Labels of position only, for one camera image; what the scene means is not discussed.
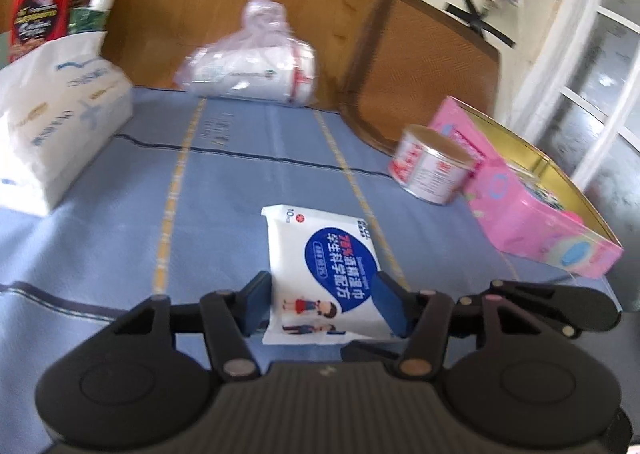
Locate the green carton with white cap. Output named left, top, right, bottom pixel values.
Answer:
left=67, top=0, right=116, bottom=36

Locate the white wet wipes pack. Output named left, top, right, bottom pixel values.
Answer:
left=260, top=203, right=397, bottom=347

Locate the blue tablecloth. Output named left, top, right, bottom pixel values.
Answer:
left=0, top=84, right=621, bottom=454

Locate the pink tin box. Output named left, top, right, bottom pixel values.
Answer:
left=428, top=95, right=625, bottom=279

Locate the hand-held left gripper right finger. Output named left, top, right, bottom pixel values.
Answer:
left=374, top=271, right=517, bottom=381

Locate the clear bag with white roll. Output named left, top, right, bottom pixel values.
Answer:
left=172, top=0, right=319, bottom=108

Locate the brown woven chair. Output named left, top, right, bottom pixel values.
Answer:
left=339, top=0, right=502, bottom=158

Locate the white soft tissue pack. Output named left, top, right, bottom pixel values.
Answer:
left=0, top=31, right=135, bottom=216

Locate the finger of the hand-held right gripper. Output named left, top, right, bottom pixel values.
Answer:
left=342, top=339, right=410, bottom=366
left=452, top=281, right=622, bottom=338

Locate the black tape cross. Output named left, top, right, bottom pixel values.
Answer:
left=446, top=0, right=517, bottom=48

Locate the white-framed frosted window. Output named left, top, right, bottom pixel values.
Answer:
left=507, top=2, right=640, bottom=247

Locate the small red-white tin can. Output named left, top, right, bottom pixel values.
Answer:
left=389, top=123, right=479, bottom=205

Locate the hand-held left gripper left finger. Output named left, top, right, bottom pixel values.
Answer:
left=114, top=271, right=274, bottom=381

